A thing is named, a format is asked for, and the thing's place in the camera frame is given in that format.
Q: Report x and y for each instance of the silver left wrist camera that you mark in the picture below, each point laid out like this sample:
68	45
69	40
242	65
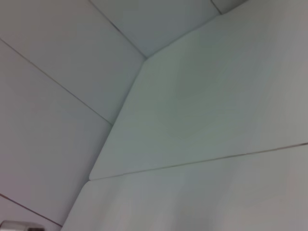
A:
21	226

